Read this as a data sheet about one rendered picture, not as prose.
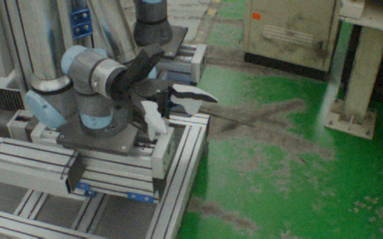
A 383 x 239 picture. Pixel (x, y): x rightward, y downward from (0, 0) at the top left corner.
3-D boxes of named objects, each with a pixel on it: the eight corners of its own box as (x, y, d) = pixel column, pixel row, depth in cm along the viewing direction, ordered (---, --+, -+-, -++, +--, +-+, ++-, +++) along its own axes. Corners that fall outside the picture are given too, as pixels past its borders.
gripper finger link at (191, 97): (215, 113, 94) (169, 108, 94) (218, 88, 90) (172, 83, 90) (214, 122, 91) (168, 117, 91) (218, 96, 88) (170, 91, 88)
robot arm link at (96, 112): (129, 112, 111) (126, 75, 104) (96, 136, 104) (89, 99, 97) (108, 100, 115) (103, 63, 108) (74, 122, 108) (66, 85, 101)
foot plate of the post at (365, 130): (331, 99, 259) (333, 93, 257) (376, 110, 251) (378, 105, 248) (323, 127, 240) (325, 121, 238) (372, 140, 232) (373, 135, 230)
